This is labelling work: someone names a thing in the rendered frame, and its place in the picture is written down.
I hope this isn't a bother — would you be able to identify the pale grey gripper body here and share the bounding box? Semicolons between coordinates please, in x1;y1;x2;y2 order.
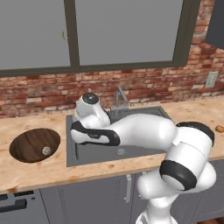
72;108;83;123

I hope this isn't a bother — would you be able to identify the grey kitchen sink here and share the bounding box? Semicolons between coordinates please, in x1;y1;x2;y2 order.
66;106;173;168

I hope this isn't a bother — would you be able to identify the small grey round vegetable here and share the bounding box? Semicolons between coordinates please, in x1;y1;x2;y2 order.
42;146;53;156

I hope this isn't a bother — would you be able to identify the grey metal tap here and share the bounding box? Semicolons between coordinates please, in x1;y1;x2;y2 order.
109;85;131;112

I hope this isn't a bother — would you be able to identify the grey base cupboard door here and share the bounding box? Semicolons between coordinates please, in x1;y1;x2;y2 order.
130;158;224;224
38;173;133;224

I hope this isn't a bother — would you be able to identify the grey dishwasher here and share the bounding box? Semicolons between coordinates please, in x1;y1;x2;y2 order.
0;188;50;224

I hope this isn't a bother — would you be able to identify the silver cupboard door handle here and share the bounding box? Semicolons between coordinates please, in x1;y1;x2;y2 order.
123;173;132;204

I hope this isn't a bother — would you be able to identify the wide grey wall cupboard door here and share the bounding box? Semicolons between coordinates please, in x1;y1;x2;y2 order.
73;0;186;67

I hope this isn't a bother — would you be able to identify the grey wall socket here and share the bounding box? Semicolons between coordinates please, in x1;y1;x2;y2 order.
204;71;220;89

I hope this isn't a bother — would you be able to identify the dark grey wall cupboard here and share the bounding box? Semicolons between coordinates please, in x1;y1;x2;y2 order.
205;0;224;51

